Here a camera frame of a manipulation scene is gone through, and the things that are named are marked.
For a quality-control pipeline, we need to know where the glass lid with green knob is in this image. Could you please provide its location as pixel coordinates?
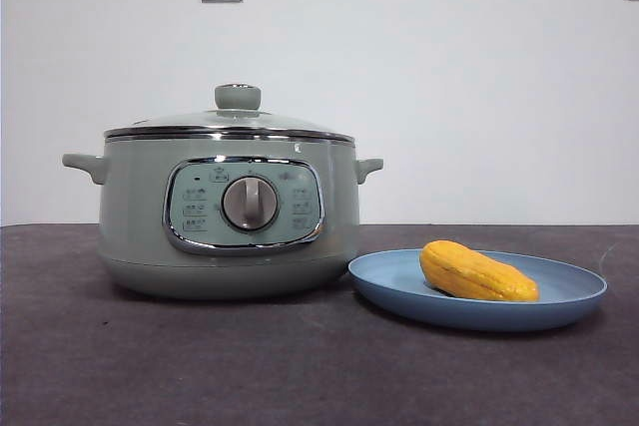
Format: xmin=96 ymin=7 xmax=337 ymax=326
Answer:
xmin=103 ymin=83 xmax=350 ymax=144

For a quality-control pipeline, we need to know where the yellow corn cob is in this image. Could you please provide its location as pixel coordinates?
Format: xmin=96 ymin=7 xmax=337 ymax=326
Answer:
xmin=418 ymin=239 xmax=541 ymax=303

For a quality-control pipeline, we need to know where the blue round plate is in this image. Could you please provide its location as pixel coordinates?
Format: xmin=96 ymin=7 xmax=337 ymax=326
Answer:
xmin=347 ymin=248 xmax=609 ymax=333

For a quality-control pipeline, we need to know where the pale green electric steamer pot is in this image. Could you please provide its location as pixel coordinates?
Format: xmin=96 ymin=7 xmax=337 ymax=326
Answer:
xmin=61 ymin=134 xmax=384 ymax=301

